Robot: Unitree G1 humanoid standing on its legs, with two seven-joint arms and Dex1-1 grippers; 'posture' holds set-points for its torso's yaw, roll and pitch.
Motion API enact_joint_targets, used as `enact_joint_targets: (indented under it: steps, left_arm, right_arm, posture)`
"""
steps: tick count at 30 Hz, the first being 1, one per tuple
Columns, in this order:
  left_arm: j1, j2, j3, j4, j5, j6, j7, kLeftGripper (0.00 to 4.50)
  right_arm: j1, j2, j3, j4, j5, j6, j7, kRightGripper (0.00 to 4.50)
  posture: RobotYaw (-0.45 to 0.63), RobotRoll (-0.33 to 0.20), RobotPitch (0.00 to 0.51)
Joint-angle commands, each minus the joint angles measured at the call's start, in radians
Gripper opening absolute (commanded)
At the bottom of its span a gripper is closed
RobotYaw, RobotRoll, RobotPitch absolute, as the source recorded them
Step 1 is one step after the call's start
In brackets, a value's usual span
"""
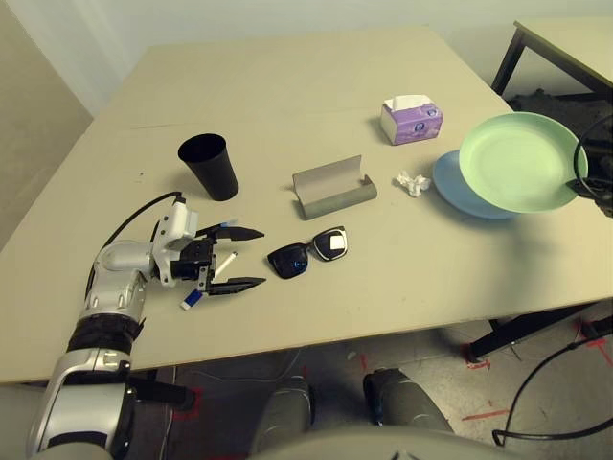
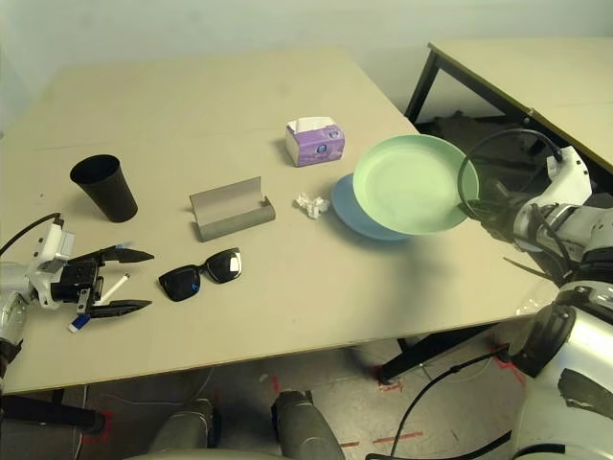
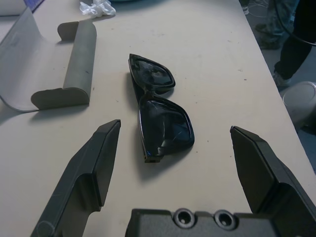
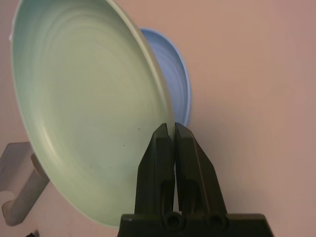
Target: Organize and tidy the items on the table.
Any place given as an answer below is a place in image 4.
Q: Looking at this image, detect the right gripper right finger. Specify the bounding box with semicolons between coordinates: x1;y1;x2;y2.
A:
174;122;229;219

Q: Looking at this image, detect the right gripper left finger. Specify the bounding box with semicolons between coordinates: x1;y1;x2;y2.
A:
134;122;176;218

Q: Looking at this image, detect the green plate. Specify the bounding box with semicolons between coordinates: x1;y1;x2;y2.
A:
11;0;176;228

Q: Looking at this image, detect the grey glasses case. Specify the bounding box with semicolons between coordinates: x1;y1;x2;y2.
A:
0;142;51;227

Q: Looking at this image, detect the blue plate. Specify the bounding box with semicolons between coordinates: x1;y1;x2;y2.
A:
139;27;193;128

